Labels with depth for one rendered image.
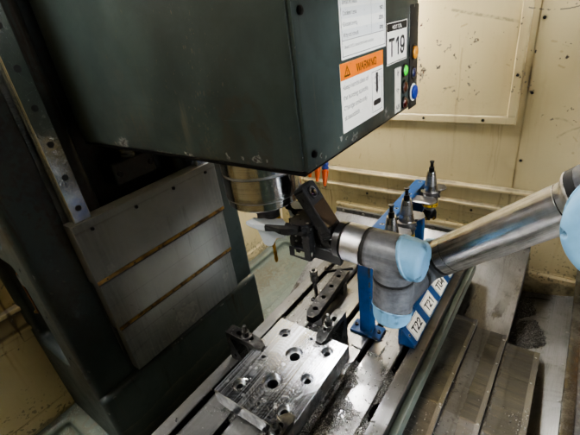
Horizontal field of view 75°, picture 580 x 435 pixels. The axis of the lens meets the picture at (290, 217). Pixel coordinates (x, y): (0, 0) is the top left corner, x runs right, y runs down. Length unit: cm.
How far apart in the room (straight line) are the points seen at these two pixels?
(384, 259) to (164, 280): 77
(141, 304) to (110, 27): 75
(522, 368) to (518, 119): 85
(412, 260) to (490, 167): 107
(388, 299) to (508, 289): 102
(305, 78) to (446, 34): 111
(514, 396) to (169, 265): 111
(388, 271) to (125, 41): 60
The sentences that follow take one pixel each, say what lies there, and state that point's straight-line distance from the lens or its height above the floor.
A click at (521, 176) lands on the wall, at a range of 167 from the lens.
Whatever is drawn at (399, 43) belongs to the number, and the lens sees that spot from 81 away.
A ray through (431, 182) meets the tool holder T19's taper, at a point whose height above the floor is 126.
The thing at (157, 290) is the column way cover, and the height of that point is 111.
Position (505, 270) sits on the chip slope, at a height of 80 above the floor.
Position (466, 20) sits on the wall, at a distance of 158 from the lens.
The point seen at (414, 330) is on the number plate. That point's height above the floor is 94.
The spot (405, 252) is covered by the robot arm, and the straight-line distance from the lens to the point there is 66.
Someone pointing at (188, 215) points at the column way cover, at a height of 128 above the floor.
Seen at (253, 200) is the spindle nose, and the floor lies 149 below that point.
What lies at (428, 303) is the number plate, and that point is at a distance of 131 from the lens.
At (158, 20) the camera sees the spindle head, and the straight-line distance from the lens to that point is 68.
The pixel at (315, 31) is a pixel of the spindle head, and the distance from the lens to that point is 56.
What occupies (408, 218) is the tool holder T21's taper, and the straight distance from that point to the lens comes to 114.
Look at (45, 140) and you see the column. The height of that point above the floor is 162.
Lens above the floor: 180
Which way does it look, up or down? 28 degrees down
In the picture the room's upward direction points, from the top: 8 degrees counter-clockwise
